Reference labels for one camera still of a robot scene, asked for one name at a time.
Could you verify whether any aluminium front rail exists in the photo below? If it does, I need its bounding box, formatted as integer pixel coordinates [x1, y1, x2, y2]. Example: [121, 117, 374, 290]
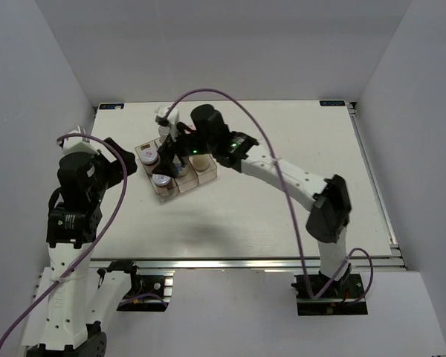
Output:
[90, 256, 405, 269]

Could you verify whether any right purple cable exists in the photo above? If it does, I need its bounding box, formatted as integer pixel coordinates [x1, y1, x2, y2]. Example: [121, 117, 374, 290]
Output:
[161, 88, 375, 300]

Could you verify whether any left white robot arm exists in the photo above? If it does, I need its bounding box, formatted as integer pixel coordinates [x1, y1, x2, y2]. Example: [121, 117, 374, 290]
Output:
[25, 132, 142, 356]

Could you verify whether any blue sticker left corner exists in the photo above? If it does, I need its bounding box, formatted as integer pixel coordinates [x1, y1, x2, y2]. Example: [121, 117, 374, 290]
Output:
[98, 103, 124, 110]

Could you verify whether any blue sticker right corner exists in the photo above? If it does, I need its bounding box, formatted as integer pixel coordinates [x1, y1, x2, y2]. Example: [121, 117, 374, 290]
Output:
[319, 100, 346, 107]

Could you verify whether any silver lid jar blue label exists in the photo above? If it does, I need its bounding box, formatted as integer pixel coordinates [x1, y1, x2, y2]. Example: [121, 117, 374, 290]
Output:
[172, 155, 190, 178]

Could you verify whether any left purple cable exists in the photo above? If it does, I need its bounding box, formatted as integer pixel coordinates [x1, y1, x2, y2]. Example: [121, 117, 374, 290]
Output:
[0, 134, 170, 357]

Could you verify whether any white lid jar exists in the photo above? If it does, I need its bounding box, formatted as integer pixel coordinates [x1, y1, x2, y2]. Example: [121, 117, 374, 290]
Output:
[152, 174, 174, 197]
[138, 147, 160, 175]

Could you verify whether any yellow cap white bottle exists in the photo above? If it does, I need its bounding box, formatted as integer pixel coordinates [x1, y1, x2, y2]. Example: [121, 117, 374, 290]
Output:
[191, 154, 211, 173]

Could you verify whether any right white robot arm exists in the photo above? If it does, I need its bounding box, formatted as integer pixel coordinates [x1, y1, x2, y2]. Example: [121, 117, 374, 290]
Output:
[153, 104, 352, 297]

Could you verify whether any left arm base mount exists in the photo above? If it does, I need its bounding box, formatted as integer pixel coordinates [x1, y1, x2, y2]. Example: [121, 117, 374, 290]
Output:
[97, 260, 169, 312]

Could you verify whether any blue sticker corner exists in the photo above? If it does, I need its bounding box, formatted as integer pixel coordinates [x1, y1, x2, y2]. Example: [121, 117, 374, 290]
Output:
[319, 100, 346, 107]
[98, 103, 124, 110]

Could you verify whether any left clear organizer tray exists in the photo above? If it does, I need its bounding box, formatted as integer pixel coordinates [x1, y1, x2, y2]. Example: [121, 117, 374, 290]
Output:
[135, 141, 179, 202]

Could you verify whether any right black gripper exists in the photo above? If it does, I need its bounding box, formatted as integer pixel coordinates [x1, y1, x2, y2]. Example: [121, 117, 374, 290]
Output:
[153, 119, 216, 178]

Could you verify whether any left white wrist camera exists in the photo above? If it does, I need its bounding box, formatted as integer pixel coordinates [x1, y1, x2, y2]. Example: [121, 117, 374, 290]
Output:
[56, 136, 97, 156]

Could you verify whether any purple cable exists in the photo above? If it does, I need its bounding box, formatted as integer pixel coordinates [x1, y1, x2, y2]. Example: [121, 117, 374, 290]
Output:
[0, 134, 170, 357]
[161, 88, 375, 300]

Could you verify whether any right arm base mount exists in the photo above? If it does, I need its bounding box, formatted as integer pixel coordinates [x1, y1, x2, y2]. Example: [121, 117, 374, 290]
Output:
[291, 273, 368, 316]

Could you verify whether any right clear organizer tray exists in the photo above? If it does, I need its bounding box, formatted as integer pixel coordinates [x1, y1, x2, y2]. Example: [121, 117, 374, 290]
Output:
[190, 154, 217, 185]

